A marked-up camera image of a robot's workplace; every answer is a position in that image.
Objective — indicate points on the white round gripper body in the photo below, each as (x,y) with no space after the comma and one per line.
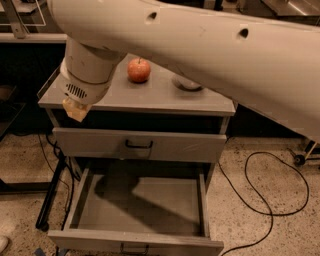
(83,90)

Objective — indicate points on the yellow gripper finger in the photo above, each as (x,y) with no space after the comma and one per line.
(75,110)

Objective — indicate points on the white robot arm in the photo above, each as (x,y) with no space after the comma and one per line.
(269,66)

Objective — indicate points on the grey drawer cabinet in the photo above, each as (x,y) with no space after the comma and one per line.
(157,105)

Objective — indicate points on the open grey lower drawer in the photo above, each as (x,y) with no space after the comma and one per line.
(134,213)

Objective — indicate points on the red apple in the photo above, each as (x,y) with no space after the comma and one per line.
(138,70)

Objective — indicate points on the white ceramic bowl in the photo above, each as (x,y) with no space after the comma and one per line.
(184,83)

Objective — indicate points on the black caster wheel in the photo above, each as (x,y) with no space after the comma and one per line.
(299,160)

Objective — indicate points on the black table leg frame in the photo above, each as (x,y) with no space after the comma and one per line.
(48,188)

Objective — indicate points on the white horizontal rail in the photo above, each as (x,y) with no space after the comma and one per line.
(36,38)

